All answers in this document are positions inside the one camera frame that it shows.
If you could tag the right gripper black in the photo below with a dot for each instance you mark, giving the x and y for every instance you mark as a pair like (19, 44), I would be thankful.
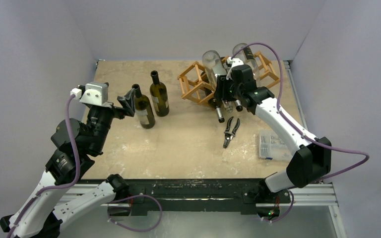
(225, 99)

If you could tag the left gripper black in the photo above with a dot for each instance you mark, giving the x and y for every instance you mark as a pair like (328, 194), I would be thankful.
(127, 103)

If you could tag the dark green bottle silver neck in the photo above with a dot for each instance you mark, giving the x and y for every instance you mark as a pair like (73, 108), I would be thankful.
(216, 105)

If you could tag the dark green bottle back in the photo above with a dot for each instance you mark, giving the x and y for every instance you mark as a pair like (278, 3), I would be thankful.
(159, 95)

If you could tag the clear glass bottle tall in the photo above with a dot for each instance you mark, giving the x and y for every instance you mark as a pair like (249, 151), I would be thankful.
(247, 57)

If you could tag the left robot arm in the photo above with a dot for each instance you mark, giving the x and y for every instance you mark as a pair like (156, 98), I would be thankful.
(78, 139)

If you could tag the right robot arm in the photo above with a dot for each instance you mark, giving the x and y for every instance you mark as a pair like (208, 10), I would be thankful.
(311, 156)

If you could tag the dark green bottle left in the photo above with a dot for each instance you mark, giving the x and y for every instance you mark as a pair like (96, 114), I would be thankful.
(143, 108)

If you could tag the dark bottle in rack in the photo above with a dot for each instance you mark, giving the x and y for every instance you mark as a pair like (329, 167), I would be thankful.
(238, 105)

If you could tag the wooden wine rack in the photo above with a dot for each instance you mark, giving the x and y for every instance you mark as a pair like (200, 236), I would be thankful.
(195, 85)

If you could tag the black grey pliers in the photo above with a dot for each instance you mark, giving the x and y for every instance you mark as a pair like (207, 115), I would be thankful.
(230, 132)

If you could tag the clear plastic parts box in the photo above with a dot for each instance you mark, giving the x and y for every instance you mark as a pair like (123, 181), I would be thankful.
(271, 147)

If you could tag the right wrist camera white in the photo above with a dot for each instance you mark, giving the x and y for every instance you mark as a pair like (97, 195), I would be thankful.
(232, 62)

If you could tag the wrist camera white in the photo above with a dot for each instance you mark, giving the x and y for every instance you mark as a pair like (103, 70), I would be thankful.
(93, 94)
(232, 62)

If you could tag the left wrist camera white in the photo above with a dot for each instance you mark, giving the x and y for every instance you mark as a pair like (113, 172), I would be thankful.
(93, 94)

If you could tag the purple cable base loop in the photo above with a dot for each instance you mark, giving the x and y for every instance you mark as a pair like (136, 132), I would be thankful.
(136, 212)

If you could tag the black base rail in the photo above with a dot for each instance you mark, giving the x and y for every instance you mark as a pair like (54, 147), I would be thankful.
(203, 195)

